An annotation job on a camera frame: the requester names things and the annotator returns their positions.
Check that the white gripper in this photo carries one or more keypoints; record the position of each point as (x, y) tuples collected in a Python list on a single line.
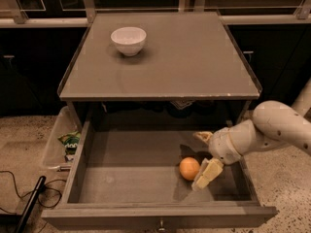
[(220, 145)]

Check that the orange fruit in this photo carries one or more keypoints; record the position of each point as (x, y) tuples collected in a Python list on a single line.
[(189, 168)]

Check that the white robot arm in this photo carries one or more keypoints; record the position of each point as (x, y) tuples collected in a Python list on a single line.
[(272, 125)]

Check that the grey cabinet with top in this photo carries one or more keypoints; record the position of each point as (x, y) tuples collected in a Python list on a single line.
[(187, 56)]

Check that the metal drawer knob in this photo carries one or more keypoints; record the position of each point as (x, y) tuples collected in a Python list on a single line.
[(161, 228)]

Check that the open grey top drawer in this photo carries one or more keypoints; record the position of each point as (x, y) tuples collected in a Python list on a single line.
[(129, 179)]

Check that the white ceramic bowl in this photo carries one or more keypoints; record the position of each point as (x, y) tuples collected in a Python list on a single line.
[(129, 40)]

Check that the green snack packet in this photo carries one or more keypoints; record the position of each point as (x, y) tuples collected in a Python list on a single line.
[(70, 142)]

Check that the clear plastic bin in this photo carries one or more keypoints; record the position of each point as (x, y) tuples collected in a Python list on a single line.
[(54, 151)]

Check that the black bar on floor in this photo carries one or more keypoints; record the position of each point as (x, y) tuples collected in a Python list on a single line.
[(30, 204)]

